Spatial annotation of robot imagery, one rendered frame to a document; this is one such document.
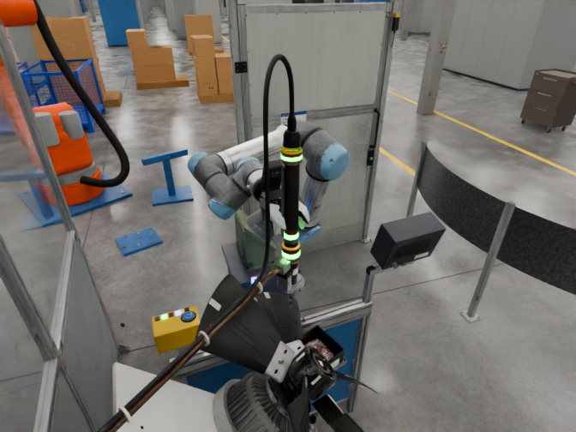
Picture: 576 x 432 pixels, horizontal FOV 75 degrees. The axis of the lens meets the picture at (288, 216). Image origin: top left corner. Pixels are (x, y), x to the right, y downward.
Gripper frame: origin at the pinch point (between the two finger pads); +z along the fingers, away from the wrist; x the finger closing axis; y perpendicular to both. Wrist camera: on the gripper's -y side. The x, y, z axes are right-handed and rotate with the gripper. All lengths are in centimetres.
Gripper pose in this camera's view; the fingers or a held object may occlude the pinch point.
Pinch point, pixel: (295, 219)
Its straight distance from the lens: 81.6
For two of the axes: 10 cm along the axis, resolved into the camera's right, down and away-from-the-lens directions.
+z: 3.8, 4.9, -7.9
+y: 0.0, 8.5, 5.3
